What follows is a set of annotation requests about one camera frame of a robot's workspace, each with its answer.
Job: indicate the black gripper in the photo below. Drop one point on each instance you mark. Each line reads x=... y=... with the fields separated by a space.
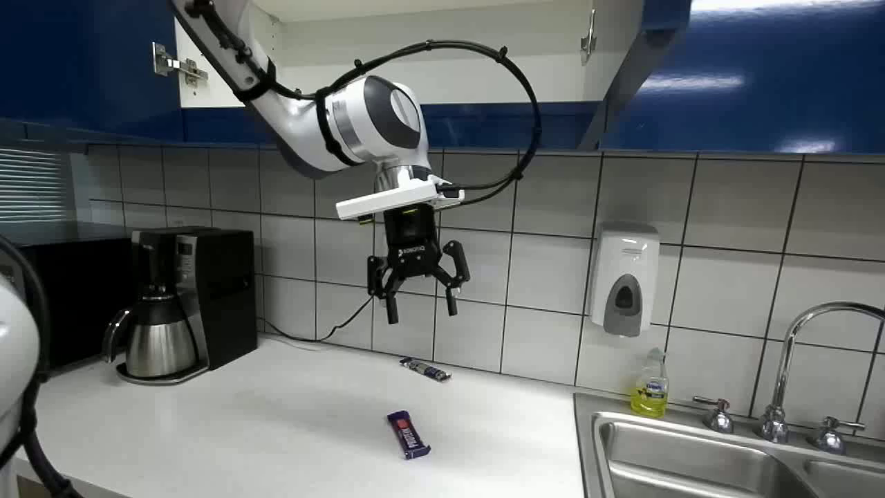
x=409 y=253

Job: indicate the blue protein bar packet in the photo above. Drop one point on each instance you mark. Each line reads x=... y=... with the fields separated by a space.
x=408 y=434

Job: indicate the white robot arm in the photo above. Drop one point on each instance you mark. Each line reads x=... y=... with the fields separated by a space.
x=346 y=126

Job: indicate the blue open top cabinet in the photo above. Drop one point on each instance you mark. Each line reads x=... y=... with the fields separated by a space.
x=655 y=76

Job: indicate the silver cabinet hinge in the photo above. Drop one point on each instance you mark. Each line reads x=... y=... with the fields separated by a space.
x=176 y=67

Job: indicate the black steel coffee maker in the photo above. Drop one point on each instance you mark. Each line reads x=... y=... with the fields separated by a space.
x=213 y=274

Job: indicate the yellow dish soap bottle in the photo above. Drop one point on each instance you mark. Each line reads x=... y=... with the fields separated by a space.
x=647 y=394

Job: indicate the steel coffee carafe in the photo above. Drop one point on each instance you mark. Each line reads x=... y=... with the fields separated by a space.
x=153 y=341

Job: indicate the stainless steel sink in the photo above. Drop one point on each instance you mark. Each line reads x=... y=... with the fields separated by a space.
x=680 y=458

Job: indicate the chrome sink faucet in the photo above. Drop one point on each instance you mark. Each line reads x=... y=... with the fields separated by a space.
x=802 y=380

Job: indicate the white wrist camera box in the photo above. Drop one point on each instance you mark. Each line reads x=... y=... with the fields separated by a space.
x=412 y=191

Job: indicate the white wall soap dispenser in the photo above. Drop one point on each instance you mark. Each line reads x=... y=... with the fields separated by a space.
x=622 y=278

